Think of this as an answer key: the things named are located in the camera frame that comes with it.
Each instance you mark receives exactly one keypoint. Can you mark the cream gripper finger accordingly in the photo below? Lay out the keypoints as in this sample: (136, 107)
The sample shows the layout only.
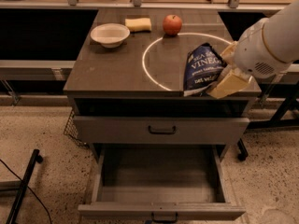
(235, 81)
(228, 54)

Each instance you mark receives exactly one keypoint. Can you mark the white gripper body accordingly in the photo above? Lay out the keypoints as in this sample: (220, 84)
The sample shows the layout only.
(253, 55)

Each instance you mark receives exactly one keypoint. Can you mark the blue vinegar chip bag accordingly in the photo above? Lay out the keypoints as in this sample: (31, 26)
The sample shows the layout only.
(202, 69)

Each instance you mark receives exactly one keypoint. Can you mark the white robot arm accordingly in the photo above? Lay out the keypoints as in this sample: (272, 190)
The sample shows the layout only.
(281, 33)

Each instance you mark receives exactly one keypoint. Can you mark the grey drawer cabinet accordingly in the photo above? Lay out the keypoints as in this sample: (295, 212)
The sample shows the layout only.
(143, 77)

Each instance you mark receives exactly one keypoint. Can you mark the open middle drawer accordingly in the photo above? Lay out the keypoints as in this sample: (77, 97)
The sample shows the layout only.
(162, 184)

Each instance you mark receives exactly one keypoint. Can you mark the closed upper drawer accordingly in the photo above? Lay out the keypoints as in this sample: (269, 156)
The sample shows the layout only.
(167, 131)

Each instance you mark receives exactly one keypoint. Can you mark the red apple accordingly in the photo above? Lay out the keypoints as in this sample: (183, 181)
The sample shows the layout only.
(172, 24)

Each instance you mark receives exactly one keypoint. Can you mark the yellow sponge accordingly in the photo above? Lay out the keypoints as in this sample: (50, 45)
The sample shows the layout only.
(138, 25)

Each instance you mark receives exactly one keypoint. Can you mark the white bowl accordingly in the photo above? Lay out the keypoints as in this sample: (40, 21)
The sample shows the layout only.
(110, 35)

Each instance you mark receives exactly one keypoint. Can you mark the black metal stand leg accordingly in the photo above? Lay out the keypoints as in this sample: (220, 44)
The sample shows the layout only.
(21, 190)

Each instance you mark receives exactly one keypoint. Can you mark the wire mesh basket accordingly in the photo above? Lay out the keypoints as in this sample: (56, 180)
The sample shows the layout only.
(71, 131)

